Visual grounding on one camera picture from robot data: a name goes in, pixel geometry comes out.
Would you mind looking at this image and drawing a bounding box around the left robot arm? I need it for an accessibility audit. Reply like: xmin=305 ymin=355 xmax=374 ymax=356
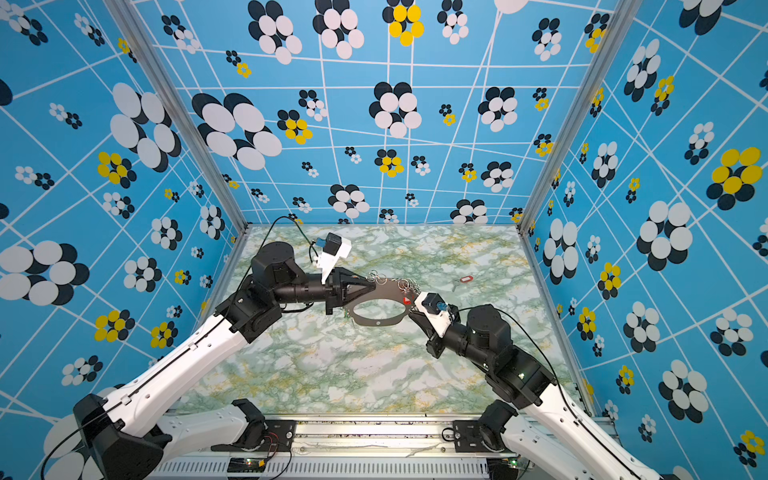
xmin=73 ymin=234 xmax=376 ymax=479

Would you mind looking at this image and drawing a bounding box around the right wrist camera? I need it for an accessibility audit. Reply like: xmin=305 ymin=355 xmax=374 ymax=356
xmin=413 ymin=292 xmax=459 ymax=330

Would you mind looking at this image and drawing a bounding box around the left corner aluminium post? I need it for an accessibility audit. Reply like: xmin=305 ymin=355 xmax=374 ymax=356
xmin=105 ymin=1 xmax=248 ymax=235

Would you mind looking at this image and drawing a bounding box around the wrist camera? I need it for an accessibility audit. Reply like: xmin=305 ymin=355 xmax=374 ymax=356
xmin=314 ymin=232 xmax=352 ymax=284
xmin=413 ymin=292 xmax=459 ymax=330

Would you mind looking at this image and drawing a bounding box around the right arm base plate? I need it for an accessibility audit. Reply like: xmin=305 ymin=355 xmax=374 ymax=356
xmin=451 ymin=420 xmax=494 ymax=454

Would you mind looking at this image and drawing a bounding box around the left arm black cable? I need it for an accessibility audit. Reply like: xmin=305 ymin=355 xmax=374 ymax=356
xmin=38 ymin=215 xmax=319 ymax=480

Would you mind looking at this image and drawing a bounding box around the aluminium front rail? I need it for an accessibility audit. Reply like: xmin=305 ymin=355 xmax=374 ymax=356
xmin=143 ymin=413 xmax=541 ymax=480

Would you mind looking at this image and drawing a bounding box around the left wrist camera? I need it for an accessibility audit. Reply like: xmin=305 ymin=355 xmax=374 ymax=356
xmin=314 ymin=232 xmax=352 ymax=284

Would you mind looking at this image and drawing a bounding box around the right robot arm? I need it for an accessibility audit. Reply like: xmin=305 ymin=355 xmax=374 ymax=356
xmin=408 ymin=294 xmax=661 ymax=479

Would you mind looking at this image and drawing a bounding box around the right corner aluminium post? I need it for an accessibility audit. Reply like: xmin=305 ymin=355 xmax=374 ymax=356
xmin=520 ymin=0 xmax=642 ymax=233

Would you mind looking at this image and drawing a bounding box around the corner aluminium post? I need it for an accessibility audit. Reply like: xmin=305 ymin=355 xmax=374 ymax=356
xmin=105 ymin=1 xmax=248 ymax=235
xmin=520 ymin=0 xmax=642 ymax=233

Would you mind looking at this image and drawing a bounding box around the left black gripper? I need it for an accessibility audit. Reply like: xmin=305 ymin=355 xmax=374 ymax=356
xmin=276 ymin=267 xmax=377 ymax=317

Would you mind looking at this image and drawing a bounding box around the grey metal key ring plate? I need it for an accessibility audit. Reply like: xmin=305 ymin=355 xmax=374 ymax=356
xmin=344 ymin=277 xmax=421 ymax=327

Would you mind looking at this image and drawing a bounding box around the perforated cable duct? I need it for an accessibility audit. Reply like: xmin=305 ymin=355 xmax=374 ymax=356
xmin=150 ymin=456 xmax=490 ymax=479

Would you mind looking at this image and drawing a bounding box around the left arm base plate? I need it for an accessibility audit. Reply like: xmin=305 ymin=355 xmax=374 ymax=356
xmin=210 ymin=418 xmax=298 ymax=452

